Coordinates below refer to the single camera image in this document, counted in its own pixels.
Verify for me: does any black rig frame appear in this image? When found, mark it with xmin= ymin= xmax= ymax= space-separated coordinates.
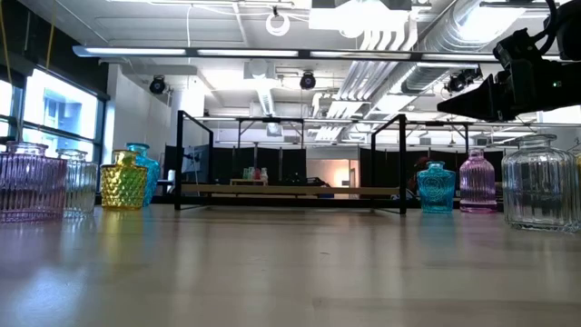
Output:
xmin=94 ymin=193 xmax=505 ymax=211

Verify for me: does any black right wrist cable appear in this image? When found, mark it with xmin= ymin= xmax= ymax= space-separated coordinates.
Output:
xmin=537 ymin=0 xmax=564 ymax=58

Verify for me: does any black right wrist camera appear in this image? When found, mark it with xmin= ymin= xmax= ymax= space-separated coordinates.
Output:
xmin=493 ymin=27 xmax=546 ymax=69

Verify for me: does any pink ribbed glass bottle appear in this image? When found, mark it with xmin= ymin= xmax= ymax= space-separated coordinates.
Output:
xmin=458 ymin=148 xmax=498 ymax=214

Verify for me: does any rig light bar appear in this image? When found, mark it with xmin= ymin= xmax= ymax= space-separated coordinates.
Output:
xmin=72 ymin=44 xmax=581 ymax=64

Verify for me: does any pink fine-ribbed glass jar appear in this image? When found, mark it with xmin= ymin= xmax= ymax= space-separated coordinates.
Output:
xmin=0 ymin=141 xmax=68 ymax=223

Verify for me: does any tall teal pebbled glass vase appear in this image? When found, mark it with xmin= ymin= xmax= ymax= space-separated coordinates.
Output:
xmin=125 ymin=142 xmax=162 ymax=208

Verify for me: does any background computer monitor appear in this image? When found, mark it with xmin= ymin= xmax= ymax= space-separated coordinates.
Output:
xmin=181 ymin=144 xmax=212 ymax=183

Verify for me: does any clear wide-fluted glass jar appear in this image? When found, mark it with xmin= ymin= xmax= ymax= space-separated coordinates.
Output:
xmin=501 ymin=133 xmax=581 ymax=233

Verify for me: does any yellow diamond-pattern glass vase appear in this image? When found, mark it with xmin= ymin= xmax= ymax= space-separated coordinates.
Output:
xmin=100 ymin=149 xmax=149 ymax=211

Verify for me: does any white cable coil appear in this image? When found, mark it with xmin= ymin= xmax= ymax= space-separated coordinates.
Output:
xmin=265 ymin=5 xmax=291 ymax=38

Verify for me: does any background black table frame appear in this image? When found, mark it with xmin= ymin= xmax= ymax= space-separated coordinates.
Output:
xmin=406 ymin=119 xmax=471 ymax=155
xmin=235 ymin=116 xmax=306 ymax=151

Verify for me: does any silver ventilation duct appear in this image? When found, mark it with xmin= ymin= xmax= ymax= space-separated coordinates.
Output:
xmin=399 ymin=0 xmax=532 ymax=95

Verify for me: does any teal ring-embossed glass bottle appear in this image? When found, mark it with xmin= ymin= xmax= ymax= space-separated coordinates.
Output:
xmin=416 ymin=160 xmax=457 ymax=214

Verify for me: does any black ceiling spotlight cluster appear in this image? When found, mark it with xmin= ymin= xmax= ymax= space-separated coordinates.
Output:
xmin=443 ymin=66 xmax=484 ymax=94

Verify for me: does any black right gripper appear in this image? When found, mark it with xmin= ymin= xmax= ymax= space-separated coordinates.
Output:
xmin=437 ymin=58 xmax=581 ymax=123

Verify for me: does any wooden shelf with black frame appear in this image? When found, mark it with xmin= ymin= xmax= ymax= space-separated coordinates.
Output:
xmin=174 ymin=110 xmax=408 ymax=215

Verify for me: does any clear fine-ribbed glass jar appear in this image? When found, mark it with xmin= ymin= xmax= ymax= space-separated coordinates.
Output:
xmin=54 ymin=148 xmax=99 ymax=218

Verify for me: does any person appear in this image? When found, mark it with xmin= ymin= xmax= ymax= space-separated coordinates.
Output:
xmin=408 ymin=156 xmax=431 ymax=196

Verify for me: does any yellow hanging cord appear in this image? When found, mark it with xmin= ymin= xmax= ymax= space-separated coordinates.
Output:
xmin=44 ymin=13 xmax=56 ymax=72
xmin=0 ymin=0 xmax=14 ymax=85

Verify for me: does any large window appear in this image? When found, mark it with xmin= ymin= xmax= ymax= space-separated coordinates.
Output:
xmin=0 ymin=67 xmax=110 ymax=161

